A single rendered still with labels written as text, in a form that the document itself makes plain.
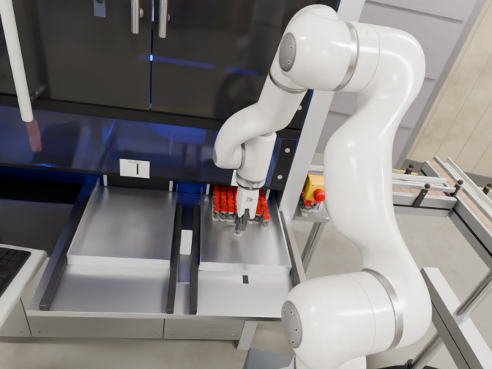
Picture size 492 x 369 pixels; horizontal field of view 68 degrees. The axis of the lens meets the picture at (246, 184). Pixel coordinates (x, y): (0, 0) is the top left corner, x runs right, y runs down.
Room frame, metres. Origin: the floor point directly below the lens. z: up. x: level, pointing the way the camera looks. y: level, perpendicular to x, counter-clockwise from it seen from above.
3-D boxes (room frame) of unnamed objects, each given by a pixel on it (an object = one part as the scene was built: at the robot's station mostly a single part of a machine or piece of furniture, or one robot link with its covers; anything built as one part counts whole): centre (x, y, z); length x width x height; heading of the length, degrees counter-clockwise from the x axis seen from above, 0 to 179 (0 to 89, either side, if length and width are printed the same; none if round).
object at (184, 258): (0.69, 0.12, 0.91); 0.14 x 0.03 x 0.06; 13
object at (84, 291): (0.76, 0.14, 0.87); 0.70 x 0.48 x 0.02; 102
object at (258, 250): (0.87, -0.01, 0.90); 0.34 x 0.26 x 0.04; 12
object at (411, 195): (1.23, -0.48, 0.92); 0.69 x 0.15 x 0.16; 102
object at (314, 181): (1.03, -0.23, 1.00); 0.08 x 0.07 x 0.07; 12
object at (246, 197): (0.84, -0.01, 1.05); 0.10 x 0.07 x 0.11; 12
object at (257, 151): (0.84, 0.00, 1.19); 0.09 x 0.08 x 0.13; 114
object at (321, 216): (1.08, -0.24, 0.87); 0.14 x 0.13 x 0.02; 12
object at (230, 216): (0.91, 0.00, 0.90); 0.18 x 0.02 x 0.05; 102
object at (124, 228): (0.79, 0.32, 0.90); 0.34 x 0.26 x 0.04; 12
